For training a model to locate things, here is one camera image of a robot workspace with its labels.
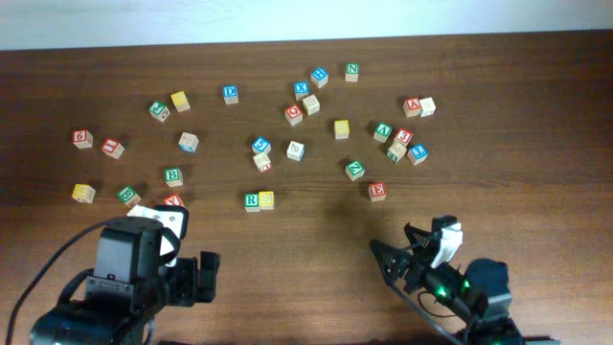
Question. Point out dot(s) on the red E wooden block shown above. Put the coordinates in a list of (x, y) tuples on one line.
[(377, 191)]

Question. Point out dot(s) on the plain top blue-sided block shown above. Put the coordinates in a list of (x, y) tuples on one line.
[(188, 142)]

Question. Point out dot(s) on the yellow S wooden block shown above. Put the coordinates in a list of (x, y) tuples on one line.
[(267, 200)]

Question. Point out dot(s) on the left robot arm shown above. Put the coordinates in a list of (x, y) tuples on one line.
[(138, 272)]

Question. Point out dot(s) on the green V wooden block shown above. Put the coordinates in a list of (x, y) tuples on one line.
[(382, 132)]

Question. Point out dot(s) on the green N wooden block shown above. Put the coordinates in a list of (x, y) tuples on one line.
[(352, 72)]

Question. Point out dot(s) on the blue 5 wooden block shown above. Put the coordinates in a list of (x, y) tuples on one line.
[(261, 145)]

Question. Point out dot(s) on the red Q wooden block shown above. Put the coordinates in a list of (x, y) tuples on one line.
[(294, 114)]

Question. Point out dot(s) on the red 6 wooden block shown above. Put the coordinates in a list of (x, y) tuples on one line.
[(82, 139)]

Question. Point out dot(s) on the plain wooden block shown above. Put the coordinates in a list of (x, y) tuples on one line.
[(134, 210)]

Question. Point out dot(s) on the plain top block by X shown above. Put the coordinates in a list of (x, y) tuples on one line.
[(311, 104)]

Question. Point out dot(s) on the green Z wooden block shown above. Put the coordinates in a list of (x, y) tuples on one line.
[(354, 170)]

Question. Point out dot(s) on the red L wooden block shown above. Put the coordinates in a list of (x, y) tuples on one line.
[(112, 148)]

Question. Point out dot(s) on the green B wooden block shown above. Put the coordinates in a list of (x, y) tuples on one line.
[(173, 177)]

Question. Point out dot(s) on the red Y wooden block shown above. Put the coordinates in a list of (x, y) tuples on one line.
[(173, 200)]

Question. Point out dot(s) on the red A wooden block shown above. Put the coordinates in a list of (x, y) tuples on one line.
[(412, 107)]

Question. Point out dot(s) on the green R wooden block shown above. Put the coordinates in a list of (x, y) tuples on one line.
[(252, 203)]

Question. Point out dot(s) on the red U wooden block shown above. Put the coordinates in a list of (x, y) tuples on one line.
[(262, 162)]

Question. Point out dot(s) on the green B tilted block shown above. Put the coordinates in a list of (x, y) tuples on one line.
[(128, 196)]

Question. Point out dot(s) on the green J wooden block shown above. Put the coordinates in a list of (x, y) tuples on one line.
[(159, 111)]

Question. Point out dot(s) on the yellow wooden block far left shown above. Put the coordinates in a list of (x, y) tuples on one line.
[(83, 193)]

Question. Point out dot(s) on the green 4 wooden block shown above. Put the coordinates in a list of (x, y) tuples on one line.
[(396, 151)]

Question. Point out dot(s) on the plain block beside A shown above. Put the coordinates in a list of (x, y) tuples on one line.
[(428, 107)]

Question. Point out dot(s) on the blue H wooden block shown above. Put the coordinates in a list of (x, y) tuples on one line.
[(319, 77)]

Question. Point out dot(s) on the blue D wooden block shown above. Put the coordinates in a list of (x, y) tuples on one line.
[(230, 94)]

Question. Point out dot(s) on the yellow top wooden block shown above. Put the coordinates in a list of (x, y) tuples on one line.
[(180, 101)]

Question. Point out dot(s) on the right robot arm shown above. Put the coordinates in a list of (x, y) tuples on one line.
[(479, 296)]

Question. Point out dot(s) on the leaf picture blue-sided block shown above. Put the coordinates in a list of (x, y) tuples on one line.
[(295, 151)]

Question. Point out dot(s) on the blue X wooden block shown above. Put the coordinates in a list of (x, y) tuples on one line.
[(301, 90)]

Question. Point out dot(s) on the red 3 wooden block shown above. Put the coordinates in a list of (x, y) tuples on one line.
[(403, 137)]

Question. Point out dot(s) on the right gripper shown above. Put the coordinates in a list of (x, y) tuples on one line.
[(422, 255)]

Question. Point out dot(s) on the blue I wooden block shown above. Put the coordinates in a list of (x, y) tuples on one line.
[(417, 154)]

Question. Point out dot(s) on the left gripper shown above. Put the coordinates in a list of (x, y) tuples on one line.
[(192, 281)]

